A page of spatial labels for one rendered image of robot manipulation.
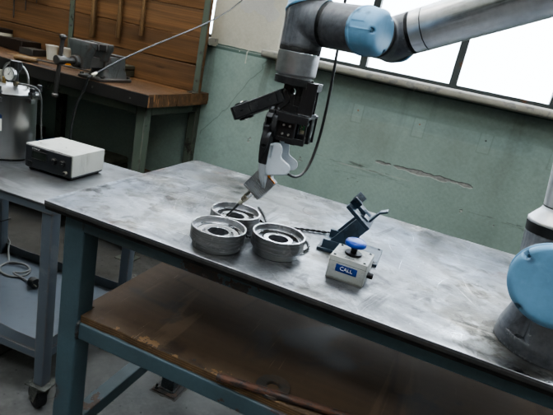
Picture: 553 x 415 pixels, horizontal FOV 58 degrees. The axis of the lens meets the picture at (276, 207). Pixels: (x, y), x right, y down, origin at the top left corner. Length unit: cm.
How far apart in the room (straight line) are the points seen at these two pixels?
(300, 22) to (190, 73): 189
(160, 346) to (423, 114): 177
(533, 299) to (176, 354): 68
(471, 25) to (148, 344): 85
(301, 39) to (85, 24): 236
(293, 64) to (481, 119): 168
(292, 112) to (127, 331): 58
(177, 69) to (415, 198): 141
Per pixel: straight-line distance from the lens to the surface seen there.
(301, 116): 91
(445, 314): 93
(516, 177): 252
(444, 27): 91
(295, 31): 90
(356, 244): 91
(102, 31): 308
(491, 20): 89
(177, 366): 108
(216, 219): 99
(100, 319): 117
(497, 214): 255
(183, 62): 278
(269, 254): 93
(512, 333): 90
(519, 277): 71
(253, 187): 97
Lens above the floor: 118
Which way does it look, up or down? 18 degrees down
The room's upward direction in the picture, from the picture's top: 12 degrees clockwise
